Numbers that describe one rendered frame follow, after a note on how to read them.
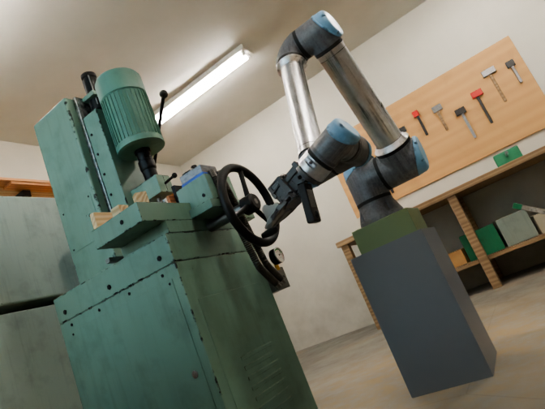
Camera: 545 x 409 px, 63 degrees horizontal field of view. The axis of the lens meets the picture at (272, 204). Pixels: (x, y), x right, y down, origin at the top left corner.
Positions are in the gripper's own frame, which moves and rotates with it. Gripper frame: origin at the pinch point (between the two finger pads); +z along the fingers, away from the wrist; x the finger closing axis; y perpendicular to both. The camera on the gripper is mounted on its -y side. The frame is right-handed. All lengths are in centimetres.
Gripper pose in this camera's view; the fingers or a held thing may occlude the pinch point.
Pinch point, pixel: (269, 227)
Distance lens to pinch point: 131.3
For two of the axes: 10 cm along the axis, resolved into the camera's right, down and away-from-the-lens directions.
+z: -6.1, 7.1, 3.4
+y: -6.2, -7.0, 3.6
